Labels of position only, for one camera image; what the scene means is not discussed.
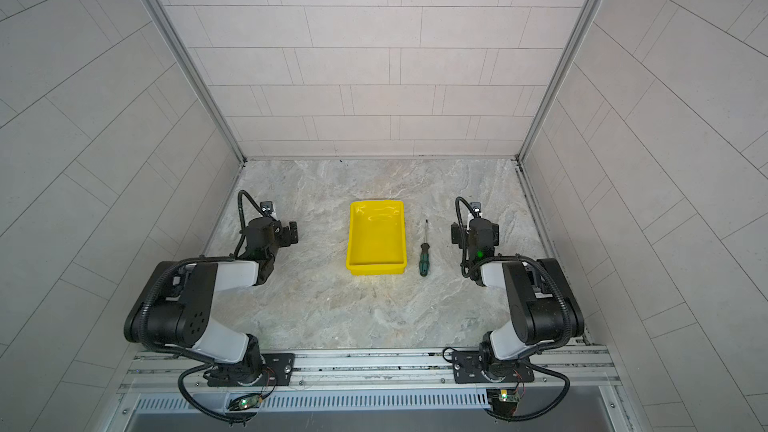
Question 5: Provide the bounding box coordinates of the green handled screwdriver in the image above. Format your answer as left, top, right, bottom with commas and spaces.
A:
419, 219, 430, 277

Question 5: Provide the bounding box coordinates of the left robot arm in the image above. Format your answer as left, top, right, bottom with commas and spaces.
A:
123, 216, 299, 387

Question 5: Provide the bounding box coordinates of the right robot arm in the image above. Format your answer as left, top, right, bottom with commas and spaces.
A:
451, 217, 585, 382

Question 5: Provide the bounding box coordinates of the yellow plastic bin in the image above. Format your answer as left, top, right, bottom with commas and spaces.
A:
346, 200, 408, 276

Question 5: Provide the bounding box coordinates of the left green circuit board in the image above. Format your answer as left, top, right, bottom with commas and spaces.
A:
227, 394, 264, 412

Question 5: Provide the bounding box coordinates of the green circuit board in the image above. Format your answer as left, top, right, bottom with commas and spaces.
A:
227, 394, 264, 412
487, 389, 520, 418

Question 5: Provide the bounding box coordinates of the right green circuit board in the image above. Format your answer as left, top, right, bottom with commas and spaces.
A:
487, 389, 520, 418

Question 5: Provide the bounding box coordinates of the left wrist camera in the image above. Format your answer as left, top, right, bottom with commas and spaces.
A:
259, 201, 274, 217

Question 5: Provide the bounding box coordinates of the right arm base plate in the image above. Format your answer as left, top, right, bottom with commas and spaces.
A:
443, 348, 534, 384

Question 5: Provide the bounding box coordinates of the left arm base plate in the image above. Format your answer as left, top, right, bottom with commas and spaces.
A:
203, 352, 295, 387

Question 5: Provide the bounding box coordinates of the aluminium mounting rail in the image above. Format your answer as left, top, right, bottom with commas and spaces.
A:
117, 344, 620, 395

